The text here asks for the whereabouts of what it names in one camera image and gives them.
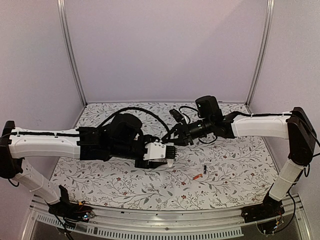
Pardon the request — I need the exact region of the floral patterned table mat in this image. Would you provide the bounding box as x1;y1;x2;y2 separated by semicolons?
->
45;101;285;210

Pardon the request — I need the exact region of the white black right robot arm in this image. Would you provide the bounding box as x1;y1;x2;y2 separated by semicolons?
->
161;95;319;218

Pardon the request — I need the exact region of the black battery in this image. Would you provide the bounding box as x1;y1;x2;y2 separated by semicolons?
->
203;165;207;175

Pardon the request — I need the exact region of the left metal frame post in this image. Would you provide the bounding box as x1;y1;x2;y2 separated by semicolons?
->
57;0;88;107

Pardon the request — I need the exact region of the metal frame post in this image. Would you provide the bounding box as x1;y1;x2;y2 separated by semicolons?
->
245;0;275;108
57;0;88;107

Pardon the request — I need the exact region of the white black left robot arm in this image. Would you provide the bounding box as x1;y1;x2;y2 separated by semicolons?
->
0;113;176;217

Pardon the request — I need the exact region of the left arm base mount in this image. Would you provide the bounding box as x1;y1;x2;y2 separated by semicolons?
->
47;185;95;222

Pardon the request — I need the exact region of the aluminium front rail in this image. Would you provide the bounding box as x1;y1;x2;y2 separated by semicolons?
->
22;194;313;240

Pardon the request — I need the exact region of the orange battery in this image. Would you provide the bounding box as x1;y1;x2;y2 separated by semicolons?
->
193;174;203;180

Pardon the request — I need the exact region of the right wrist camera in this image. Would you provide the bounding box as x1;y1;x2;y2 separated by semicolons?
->
169;109;190;124

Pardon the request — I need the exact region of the right metal frame post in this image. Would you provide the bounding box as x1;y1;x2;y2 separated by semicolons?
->
245;0;275;108

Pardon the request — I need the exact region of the white remote control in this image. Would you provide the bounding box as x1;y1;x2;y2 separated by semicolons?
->
165;143;177;167

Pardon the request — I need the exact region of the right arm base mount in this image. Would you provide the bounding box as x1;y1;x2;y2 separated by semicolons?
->
241;193;285;235

